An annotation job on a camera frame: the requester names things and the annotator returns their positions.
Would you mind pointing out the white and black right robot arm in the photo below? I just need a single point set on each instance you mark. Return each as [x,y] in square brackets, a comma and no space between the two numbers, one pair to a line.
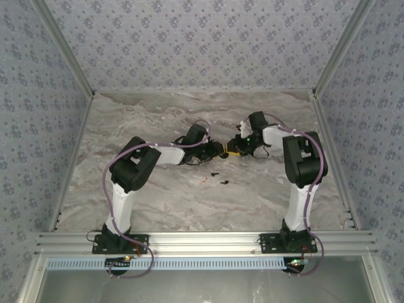
[298,205]

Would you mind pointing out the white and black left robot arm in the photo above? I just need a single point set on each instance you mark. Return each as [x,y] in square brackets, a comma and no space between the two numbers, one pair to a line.
[121,202]

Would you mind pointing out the grey metal panel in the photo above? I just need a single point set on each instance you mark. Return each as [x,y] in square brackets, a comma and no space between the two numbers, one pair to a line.
[205,287]

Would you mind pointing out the aluminium table side rail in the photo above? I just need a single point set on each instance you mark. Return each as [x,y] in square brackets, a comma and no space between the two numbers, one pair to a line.
[334,158]
[79,139]

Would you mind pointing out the aluminium frame beam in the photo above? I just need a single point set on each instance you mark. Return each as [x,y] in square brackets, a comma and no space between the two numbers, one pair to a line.
[205,243]

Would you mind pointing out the aluminium frame post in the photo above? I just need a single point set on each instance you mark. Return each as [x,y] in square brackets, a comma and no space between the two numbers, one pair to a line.
[67,47]
[341,47]

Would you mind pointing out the black bracket with circuit board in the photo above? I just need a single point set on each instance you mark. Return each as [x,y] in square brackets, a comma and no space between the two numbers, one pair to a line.
[118,264]
[295,267]

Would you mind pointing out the short aluminium frame leg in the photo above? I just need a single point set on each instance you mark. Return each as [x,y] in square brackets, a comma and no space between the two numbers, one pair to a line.
[377,284]
[30,284]

